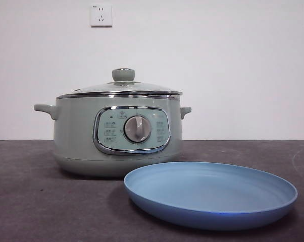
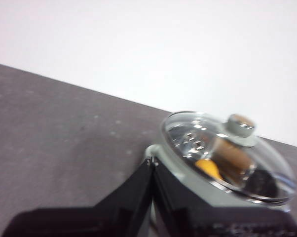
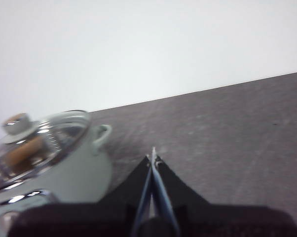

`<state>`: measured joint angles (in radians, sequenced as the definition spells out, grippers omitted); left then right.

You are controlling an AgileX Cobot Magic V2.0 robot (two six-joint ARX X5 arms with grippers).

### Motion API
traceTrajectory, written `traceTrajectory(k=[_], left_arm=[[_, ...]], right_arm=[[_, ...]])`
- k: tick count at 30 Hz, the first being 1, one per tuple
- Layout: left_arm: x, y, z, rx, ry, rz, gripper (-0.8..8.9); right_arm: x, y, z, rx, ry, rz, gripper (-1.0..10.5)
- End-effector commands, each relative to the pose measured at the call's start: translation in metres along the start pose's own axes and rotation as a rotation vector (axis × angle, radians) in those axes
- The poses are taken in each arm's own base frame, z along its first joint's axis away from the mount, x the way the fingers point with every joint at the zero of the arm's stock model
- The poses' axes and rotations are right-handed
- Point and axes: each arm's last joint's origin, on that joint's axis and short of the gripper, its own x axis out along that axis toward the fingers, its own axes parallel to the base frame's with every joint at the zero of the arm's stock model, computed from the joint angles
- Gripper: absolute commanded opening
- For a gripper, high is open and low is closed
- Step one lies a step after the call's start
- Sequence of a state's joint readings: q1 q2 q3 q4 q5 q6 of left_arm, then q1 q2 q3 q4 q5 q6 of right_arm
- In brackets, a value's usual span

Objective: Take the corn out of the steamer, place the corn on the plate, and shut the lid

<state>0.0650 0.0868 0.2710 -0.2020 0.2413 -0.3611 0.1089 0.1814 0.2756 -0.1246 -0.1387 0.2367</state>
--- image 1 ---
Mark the pale green electric steamer pot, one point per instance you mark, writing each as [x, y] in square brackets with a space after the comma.
[73, 131]

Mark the white wall power socket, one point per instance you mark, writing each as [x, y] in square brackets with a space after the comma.
[101, 15]

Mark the blue round plate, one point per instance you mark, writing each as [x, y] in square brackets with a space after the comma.
[207, 191]

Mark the glass lid with green knob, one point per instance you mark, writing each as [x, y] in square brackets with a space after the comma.
[121, 74]

